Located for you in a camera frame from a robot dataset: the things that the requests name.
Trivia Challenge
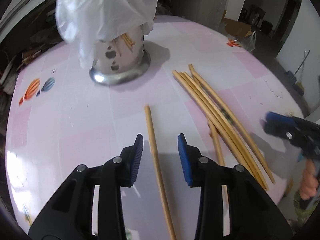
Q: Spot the person's right hand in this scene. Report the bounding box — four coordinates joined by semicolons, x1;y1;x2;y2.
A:
299;159;319;200

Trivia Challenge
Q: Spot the crossing bamboo chopstick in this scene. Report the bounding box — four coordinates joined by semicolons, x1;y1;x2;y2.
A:
188;64;225;166

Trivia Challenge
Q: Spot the lone bamboo chopstick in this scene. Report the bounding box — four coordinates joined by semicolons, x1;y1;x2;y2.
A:
144;105;177;239

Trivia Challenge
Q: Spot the bamboo chopstick rightmost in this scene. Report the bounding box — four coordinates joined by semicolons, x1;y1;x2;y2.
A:
189;64;276;184

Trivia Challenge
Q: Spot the steel utensil holder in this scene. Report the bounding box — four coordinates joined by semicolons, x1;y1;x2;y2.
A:
89;25;151;86

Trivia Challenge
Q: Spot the white plastic bag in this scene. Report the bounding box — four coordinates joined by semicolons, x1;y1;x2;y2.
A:
55;0;158;68

